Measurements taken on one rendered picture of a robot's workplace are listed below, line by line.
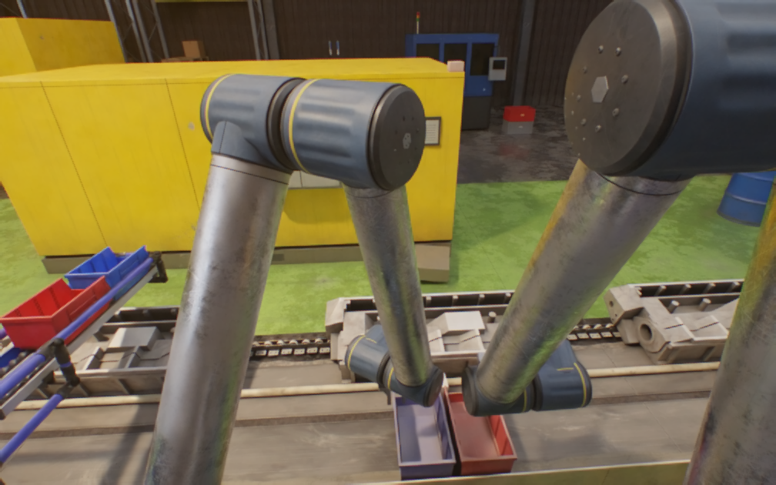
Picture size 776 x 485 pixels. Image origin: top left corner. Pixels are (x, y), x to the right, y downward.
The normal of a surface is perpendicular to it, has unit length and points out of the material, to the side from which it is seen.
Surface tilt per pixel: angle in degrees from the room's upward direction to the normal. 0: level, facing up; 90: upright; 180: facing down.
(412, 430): 0
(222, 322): 74
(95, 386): 100
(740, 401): 89
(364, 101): 39
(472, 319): 10
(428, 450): 0
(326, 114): 60
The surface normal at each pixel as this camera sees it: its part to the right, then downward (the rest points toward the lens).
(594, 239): -0.51, 0.65
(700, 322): -0.50, -0.66
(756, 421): -0.89, 0.17
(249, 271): 0.76, 0.23
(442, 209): 0.06, 0.48
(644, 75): -0.98, 0.07
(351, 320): 0.00, -0.78
